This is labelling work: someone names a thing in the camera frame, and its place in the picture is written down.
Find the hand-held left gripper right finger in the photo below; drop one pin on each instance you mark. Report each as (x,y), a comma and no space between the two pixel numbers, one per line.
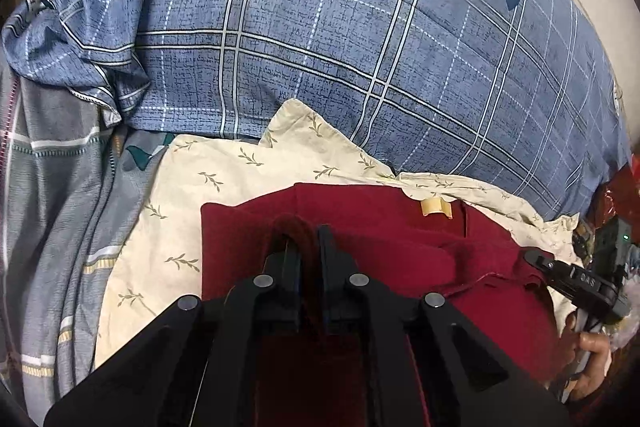
(335,287)

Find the grey star print quilt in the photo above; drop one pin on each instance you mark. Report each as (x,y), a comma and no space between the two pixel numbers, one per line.
(55,187)

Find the red plastic bag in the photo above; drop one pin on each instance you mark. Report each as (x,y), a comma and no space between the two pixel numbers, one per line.
(622,192)

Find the dark red garment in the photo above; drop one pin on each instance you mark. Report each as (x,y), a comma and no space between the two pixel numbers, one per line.
(390,227)

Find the cream leaf print cloth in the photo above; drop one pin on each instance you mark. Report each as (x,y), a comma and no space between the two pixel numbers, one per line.
(200,157)

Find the person's right hand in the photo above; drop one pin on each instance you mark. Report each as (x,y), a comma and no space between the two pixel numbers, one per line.
(592,357)

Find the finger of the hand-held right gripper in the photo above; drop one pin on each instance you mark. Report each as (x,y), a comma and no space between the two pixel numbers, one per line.
(547,266)

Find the blue plaid pillow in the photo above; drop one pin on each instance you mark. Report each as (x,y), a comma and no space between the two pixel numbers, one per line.
(325,32)

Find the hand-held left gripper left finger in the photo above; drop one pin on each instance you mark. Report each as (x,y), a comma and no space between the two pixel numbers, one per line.
(282,287)

